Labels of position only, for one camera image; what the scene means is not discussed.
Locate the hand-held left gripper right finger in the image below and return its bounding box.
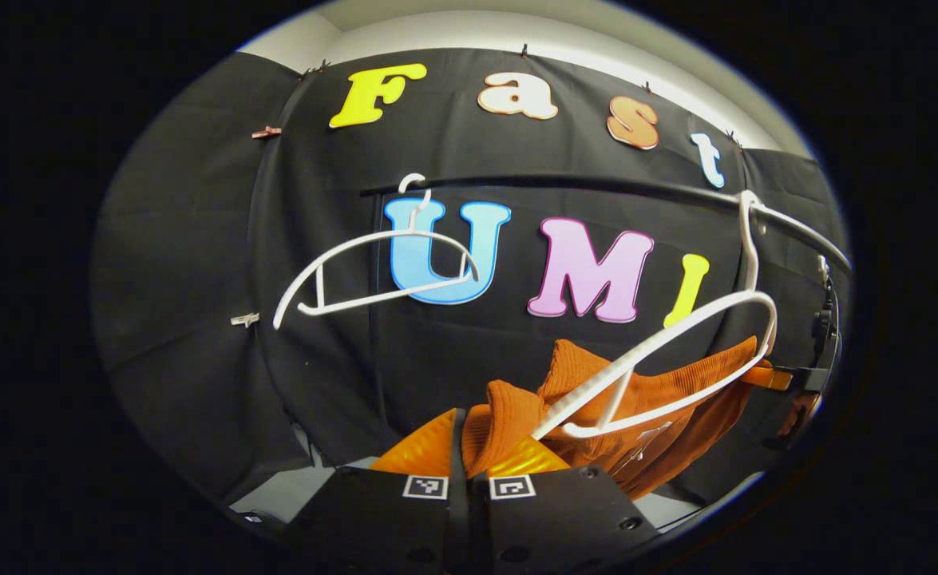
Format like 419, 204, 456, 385
469, 435, 663, 575

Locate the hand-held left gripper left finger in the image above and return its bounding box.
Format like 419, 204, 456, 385
281, 407, 471, 575

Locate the orange corduroy jacket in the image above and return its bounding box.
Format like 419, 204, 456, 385
461, 335, 773, 502

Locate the white plastic hanger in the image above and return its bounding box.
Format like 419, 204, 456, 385
531, 190, 779, 440
273, 173, 481, 330

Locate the black clothes rack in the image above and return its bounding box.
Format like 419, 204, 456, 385
361, 174, 854, 276

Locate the row of small black clips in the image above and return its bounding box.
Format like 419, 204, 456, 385
301, 44, 745, 153

